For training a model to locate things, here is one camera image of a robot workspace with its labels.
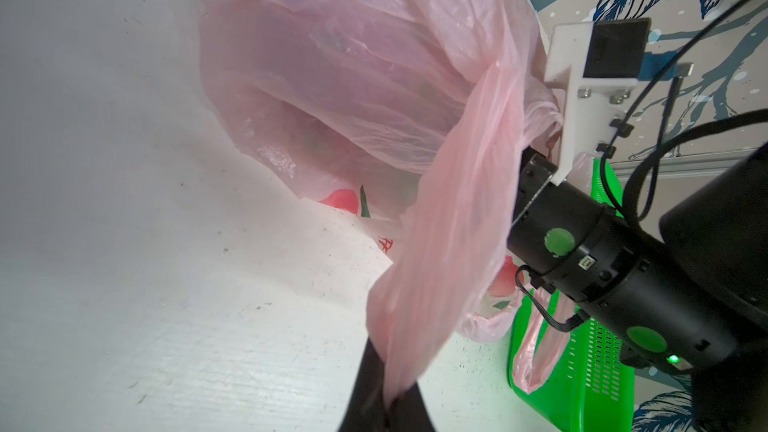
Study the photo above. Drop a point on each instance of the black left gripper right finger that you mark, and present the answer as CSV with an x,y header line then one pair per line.
x,y
409,414

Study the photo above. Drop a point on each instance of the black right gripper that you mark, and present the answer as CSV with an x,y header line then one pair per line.
x,y
571,242

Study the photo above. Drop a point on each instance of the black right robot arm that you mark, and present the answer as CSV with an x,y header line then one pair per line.
x,y
693,303

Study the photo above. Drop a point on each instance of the pink plastic bag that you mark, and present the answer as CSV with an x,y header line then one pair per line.
x,y
414,111

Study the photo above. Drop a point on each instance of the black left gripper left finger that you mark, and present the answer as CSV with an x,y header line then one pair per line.
x,y
366,411

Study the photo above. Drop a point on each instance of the green plastic basket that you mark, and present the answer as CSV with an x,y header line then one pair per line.
x,y
575,381

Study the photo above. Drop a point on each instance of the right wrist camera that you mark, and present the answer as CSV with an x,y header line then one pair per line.
x,y
597,65

